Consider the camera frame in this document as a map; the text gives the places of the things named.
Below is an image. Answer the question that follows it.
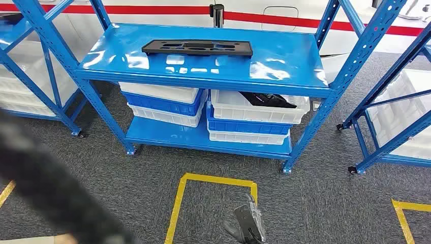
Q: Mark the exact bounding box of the black plastic frame part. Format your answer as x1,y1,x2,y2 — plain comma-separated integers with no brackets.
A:
141,39,254,57

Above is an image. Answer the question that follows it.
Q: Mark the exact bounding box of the black plastic trim part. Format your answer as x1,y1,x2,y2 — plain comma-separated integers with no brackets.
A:
239,91,298,109

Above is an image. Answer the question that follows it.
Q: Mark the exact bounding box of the blue metal shelf rack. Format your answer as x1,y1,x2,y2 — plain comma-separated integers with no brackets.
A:
336,20,431,176
12,0,408,175
0,0,89,138

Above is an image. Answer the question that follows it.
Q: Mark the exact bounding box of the yellow floor tape square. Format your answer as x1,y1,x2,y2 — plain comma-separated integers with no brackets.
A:
164,172,259,244
391,198,431,244

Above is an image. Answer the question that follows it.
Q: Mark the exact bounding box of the red barrier belt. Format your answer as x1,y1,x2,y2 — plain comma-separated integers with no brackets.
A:
224,11,425,37
0,3,211,16

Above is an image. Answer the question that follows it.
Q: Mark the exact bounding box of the chrome stool base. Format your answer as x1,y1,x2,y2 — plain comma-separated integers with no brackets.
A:
397,0,428,21

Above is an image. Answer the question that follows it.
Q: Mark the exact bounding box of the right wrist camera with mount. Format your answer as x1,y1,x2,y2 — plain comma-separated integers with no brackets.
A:
233,203,264,244

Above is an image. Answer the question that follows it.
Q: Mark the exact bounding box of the chrome black stanchion post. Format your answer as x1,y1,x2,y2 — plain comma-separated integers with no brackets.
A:
209,3,225,28

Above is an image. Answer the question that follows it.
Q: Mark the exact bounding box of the thick black blurry cable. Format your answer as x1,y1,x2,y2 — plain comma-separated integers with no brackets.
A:
0,109,142,244

